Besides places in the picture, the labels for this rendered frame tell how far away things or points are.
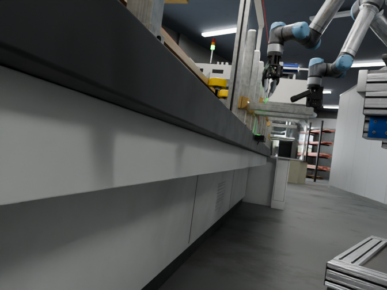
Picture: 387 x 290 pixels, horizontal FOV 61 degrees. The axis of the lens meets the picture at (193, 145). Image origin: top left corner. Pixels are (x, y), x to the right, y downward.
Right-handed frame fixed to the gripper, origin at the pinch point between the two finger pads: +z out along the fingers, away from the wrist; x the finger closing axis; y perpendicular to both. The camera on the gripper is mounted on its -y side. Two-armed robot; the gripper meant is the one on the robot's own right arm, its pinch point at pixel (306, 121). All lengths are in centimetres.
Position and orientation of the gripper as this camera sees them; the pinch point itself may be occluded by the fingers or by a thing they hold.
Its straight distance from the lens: 193.2
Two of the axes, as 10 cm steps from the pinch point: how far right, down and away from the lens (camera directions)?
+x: 2.6, 0.5, 9.6
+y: 9.6, 1.1, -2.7
